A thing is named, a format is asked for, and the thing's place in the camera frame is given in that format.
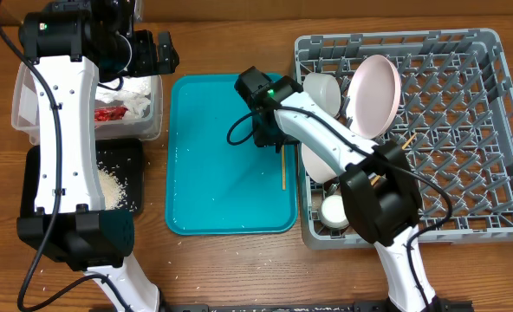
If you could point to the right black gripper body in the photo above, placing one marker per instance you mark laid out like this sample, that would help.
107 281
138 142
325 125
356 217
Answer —
267 133

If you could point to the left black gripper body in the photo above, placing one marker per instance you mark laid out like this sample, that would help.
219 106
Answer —
143 61

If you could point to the grey bowl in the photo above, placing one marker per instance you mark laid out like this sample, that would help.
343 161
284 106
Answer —
325 92

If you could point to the small pink bowl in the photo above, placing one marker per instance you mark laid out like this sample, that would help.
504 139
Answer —
316 168

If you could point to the white cup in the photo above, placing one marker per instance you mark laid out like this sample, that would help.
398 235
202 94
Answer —
332 213

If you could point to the large pink plate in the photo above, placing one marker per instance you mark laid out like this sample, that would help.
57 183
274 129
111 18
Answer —
374 96

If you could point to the wooden chopstick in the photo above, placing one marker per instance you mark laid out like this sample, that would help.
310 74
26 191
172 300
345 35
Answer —
404 146
284 177

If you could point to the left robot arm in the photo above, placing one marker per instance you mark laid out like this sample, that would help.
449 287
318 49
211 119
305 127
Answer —
70 47

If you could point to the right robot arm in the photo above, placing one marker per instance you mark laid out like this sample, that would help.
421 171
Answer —
379 191

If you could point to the grey dishwasher rack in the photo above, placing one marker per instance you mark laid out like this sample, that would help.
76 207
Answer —
457 95

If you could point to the crumpled white tissue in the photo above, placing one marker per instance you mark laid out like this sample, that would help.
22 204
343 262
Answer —
131 93

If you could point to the clear plastic bin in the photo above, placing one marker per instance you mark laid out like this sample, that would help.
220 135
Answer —
25 116

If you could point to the red wrapper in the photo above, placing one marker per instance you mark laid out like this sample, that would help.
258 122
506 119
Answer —
103 114

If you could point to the teal plastic tray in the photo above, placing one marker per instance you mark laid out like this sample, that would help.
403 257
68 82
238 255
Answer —
212 187

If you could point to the black tray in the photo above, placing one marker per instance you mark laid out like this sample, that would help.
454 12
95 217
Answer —
125 158

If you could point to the pile of rice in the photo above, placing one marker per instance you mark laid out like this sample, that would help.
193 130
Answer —
113 190

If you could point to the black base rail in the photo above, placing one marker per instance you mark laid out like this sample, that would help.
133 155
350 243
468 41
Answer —
282 307

